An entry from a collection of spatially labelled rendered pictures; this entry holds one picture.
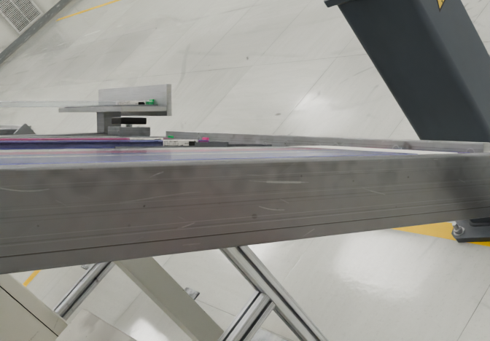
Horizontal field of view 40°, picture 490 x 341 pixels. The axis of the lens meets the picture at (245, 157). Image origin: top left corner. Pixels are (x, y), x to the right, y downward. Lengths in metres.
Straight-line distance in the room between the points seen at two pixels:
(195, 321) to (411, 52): 0.79
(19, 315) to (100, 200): 1.58
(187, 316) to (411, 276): 0.55
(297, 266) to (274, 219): 1.46
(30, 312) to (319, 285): 0.81
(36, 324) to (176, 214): 1.59
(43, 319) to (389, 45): 1.22
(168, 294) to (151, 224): 1.14
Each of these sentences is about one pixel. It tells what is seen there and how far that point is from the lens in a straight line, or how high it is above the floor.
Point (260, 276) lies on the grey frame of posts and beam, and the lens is 1.41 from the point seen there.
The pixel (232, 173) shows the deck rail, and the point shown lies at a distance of 0.47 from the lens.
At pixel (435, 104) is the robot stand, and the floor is 0.39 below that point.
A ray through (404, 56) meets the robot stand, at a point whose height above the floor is 0.52.
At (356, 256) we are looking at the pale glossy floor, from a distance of 1.86.
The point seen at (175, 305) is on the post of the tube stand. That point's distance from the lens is 1.60.
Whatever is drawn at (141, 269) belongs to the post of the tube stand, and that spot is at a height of 0.45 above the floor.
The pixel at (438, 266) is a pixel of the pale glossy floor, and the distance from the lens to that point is 1.70.
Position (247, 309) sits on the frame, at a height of 0.32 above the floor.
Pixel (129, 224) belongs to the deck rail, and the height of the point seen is 0.98.
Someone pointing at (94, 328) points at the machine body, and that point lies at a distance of 1.14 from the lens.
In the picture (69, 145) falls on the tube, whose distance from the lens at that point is 0.94.
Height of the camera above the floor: 1.16
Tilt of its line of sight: 26 degrees down
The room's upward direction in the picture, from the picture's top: 38 degrees counter-clockwise
